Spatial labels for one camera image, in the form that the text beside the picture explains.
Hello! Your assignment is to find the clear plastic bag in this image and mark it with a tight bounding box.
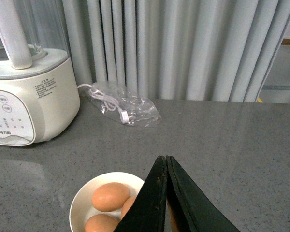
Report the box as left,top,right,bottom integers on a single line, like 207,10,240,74
83,81,161,127

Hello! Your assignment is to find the brown egg in bowl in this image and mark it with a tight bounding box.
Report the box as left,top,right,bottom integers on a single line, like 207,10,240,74
85,214,119,232
91,182,130,212
120,196,136,220

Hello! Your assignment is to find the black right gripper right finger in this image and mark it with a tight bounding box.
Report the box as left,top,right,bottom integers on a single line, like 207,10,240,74
166,156,239,232

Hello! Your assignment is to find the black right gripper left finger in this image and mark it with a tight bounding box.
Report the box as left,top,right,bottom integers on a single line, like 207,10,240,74
115,156,168,232

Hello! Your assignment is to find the white bowl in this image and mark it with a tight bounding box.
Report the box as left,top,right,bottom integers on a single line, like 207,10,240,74
69,172,144,232

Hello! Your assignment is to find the white power cable with plug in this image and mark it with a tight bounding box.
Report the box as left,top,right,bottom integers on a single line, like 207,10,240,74
76,83,131,124

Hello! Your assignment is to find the white blender with glass jar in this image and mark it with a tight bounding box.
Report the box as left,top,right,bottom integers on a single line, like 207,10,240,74
0,0,80,146

